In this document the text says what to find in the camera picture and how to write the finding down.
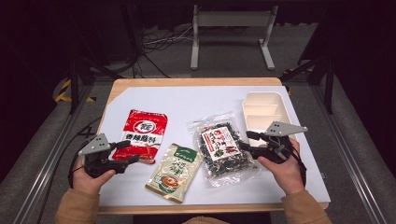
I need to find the person's left hand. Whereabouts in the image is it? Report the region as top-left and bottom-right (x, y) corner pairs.
(72, 155), (117, 196)

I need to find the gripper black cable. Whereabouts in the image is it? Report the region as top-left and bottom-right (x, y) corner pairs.
(36, 116), (105, 224)
(290, 145), (308, 188)

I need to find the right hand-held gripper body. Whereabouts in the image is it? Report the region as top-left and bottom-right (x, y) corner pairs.
(248, 120), (309, 164)

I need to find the clear packet of dried seaweed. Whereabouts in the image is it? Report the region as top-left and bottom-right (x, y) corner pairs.
(187, 111), (262, 189)

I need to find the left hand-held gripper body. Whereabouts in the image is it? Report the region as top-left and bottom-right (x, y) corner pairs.
(78, 133), (129, 179)

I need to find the white compartment box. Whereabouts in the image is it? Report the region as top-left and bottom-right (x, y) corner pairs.
(241, 91), (298, 147)

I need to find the green and beige seasoning packet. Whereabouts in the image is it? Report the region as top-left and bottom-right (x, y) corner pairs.
(145, 143), (205, 204)

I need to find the yellow and black tape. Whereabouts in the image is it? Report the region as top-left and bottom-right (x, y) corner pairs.
(54, 78), (96, 104)

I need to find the white metal stand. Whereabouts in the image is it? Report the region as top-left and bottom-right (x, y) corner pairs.
(190, 4), (279, 71)

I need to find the person's lap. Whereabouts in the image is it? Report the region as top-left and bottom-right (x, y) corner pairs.
(181, 217), (232, 224)

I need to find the white paper sheet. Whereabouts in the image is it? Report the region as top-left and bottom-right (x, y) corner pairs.
(98, 85), (332, 208)

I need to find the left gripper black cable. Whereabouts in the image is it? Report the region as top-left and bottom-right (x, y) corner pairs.
(36, 116), (105, 224)

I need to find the bundle of floor cables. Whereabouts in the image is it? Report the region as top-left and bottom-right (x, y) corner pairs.
(130, 24), (194, 79)

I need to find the person's right hand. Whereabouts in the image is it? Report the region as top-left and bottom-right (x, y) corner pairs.
(257, 137), (308, 196)

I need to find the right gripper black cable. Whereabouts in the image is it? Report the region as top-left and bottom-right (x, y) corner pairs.
(290, 145), (308, 188)

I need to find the red seasoning packet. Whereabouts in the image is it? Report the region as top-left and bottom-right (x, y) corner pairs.
(111, 108), (169, 165)

